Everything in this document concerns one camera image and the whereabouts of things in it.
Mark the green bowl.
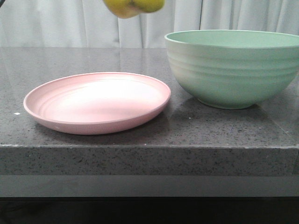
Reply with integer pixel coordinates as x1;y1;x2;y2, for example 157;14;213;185
165;30;299;109

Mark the pink plate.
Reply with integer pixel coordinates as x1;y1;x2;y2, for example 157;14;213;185
23;72;171;135

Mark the white curtain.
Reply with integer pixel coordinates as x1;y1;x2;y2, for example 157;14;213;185
0;0;299;48

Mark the yellow banana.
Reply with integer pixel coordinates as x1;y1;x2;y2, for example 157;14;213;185
103;0;165;19

